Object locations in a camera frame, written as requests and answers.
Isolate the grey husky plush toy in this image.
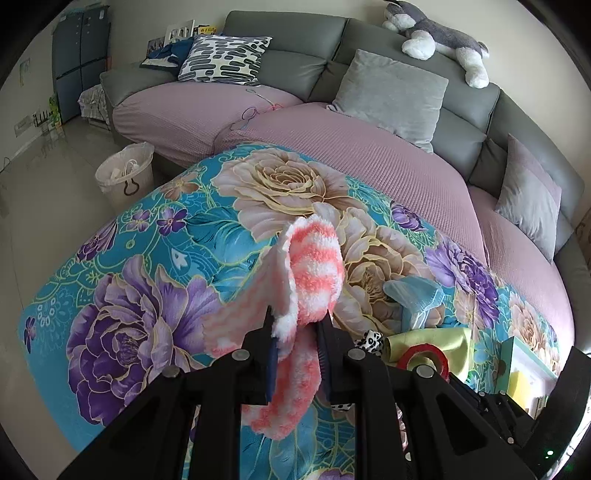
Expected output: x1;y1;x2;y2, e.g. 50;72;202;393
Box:
383;1;490;89

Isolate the leopard print scrunchie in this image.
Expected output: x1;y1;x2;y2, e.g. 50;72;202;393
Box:
353;330;385;357

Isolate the teal shallow box tray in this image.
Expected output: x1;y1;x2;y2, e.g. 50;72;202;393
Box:
495;337;558;419

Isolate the dark blue cabinet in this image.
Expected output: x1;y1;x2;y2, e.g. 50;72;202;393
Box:
52;3;110;123

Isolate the leopard pattern cushion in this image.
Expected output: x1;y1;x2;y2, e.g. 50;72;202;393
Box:
177;35;273;86

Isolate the light green cloth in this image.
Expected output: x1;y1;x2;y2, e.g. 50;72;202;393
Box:
383;327;473;381

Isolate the yellow sponge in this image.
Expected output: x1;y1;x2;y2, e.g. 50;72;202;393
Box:
507;370;536;410

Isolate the pink white fluffy towel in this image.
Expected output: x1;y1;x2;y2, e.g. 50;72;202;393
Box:
202;215;345;440

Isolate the blue face mask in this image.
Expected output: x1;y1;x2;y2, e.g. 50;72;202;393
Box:
383;276;444;333

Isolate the floral blue blanket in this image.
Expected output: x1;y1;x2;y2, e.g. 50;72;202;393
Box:
20;142;567;450

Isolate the grey cushion left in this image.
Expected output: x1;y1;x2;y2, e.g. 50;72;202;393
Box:
329;49;449;153

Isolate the white waste basket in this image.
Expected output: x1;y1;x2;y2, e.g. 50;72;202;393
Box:
95;142;154;214

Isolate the pink sofa seat cover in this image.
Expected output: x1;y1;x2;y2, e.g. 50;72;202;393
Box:
105;82;575;354

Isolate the grey pink cushion right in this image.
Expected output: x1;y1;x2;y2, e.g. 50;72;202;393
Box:
495;134;562;261

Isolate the grey sofa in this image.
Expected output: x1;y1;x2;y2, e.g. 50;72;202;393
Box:
100;10;590;336

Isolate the red plush ring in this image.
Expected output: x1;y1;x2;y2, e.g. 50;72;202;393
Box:
396;341;452;381

